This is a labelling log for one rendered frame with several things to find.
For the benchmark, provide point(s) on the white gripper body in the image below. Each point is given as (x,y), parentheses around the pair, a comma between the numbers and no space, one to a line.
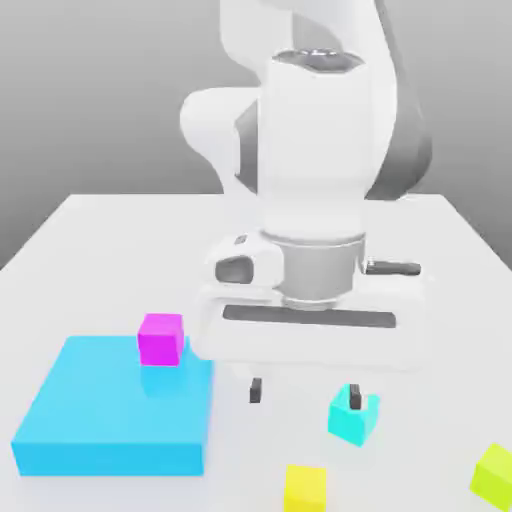
(304,346)

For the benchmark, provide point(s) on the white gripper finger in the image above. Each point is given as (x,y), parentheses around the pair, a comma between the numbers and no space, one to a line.
(256,391)
(355,396)

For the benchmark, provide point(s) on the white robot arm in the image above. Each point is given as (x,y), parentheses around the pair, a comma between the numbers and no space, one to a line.
(316,152)

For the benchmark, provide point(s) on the small cyan cube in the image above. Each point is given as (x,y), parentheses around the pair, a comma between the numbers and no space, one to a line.
(346,422)

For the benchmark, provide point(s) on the small yellow cube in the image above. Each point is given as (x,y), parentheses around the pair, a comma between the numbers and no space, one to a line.
(304,490)

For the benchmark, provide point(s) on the small magenta cube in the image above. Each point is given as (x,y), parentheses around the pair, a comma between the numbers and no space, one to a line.
(160,344)

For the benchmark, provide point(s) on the small lime cube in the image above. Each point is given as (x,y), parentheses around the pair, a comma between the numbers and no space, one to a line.
(494,478)

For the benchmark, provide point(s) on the large blue box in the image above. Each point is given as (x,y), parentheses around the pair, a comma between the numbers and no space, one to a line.
(112,408)

